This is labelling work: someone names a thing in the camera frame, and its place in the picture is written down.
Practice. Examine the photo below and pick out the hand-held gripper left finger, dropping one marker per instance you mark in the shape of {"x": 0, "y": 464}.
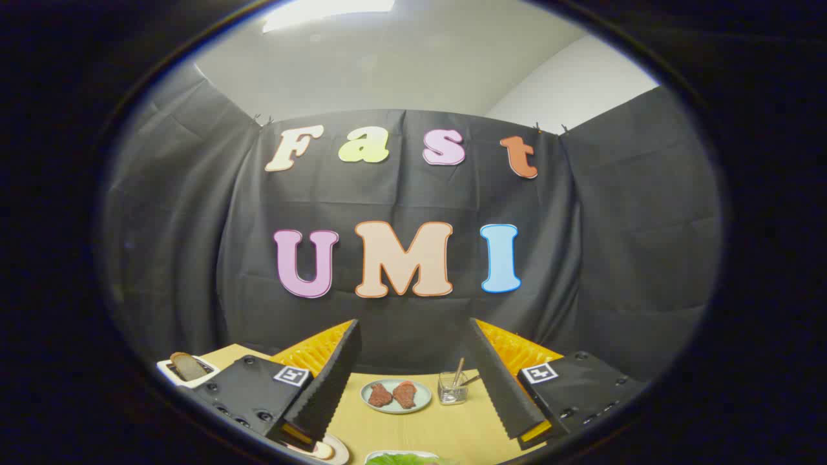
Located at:
{"x": 329, "y": 381}

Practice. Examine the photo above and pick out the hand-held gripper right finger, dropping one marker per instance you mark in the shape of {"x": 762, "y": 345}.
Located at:
{"x": 497, "y": 381}

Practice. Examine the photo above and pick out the green lettuce leaf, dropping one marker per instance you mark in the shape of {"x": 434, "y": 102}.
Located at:
{"x": 400, "y": 460}

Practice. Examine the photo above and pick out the plain white bread slice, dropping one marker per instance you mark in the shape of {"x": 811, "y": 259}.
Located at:
{"x": 187, "y": 367}

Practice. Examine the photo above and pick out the wooden stick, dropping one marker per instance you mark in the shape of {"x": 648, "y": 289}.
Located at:
{"x": 471, "y": 380}
{"x": 458, "y": 371}

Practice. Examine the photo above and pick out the brown fried chicken piece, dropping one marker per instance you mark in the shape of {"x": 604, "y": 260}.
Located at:
{"x": 380, "y": 394}

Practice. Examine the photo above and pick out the beige round plate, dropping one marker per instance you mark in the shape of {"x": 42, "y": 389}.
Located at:
{"x": 339, "y": 452}

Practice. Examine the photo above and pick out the light blue plate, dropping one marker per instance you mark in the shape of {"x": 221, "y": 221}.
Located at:
{"x": 423, "y": 394}

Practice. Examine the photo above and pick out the fried chicken piece orange end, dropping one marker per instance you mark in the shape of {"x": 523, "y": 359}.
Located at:
{"x": 405, "y": 394}

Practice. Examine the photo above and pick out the white square bowl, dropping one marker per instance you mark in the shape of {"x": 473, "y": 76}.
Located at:
{"x": 446, "y": 461}

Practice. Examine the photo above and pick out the white toaster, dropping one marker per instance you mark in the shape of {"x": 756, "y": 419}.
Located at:
{"x": 165, "y": 371}

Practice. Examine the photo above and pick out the ceiling light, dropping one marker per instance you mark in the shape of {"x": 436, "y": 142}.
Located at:
{"x": 323, "y": 10}

